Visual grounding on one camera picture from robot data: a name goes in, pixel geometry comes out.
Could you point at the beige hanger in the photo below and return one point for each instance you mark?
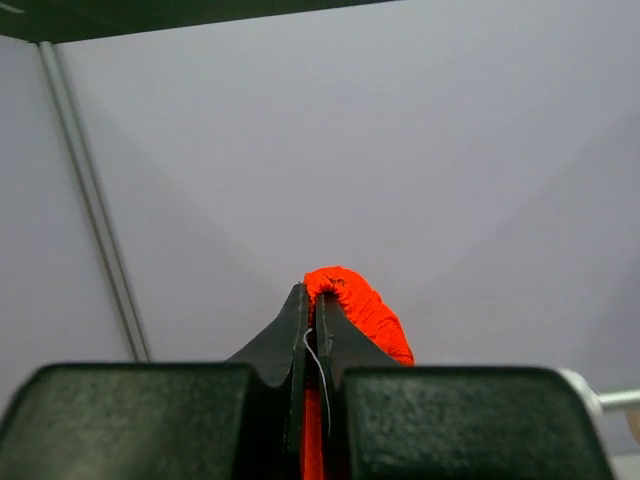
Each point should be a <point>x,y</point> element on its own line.
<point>633,421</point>

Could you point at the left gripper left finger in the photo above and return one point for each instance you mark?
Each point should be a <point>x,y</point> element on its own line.
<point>236,419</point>

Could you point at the silver clothes rack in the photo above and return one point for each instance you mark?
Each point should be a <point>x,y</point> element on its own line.
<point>600,403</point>

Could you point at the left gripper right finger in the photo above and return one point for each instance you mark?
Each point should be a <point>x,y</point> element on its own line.
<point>383,420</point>

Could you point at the orange shorts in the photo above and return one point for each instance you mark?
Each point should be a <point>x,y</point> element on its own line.
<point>365,309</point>

